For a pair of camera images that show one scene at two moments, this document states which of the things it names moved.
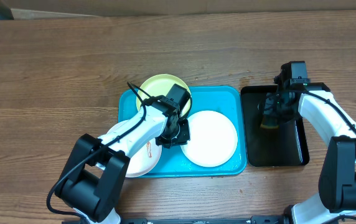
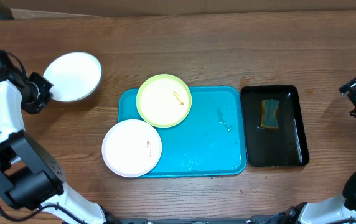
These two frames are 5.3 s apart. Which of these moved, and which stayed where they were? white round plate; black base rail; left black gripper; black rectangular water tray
Moved: white round plate; left black gripper
Stayed: black base rail; black rectangular water tray
